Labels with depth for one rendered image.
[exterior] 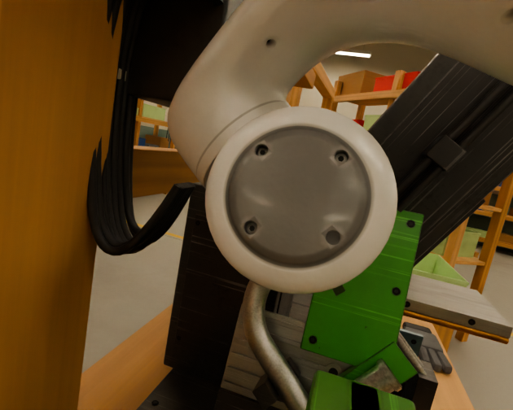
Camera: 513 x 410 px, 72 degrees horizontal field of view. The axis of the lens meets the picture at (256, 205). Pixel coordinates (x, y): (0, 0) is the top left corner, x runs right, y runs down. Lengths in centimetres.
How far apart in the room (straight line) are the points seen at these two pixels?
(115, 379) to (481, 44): 68
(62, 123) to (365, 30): 29
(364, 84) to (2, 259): 430
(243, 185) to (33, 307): 32
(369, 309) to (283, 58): 36
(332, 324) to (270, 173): 37
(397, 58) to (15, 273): 969
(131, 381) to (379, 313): 44
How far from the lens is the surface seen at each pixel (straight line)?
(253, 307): 47
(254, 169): 15
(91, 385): 72
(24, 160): 37
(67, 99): 40
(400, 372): 51
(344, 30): 21
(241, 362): 55
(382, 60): 986
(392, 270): 50
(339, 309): 49
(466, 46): 20
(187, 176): 85
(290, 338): 53
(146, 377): 73
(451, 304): 67
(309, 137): 15
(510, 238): 955
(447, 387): 93
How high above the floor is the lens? 132
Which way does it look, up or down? 9 degrees down
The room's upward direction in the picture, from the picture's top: 11 degrees clockwise
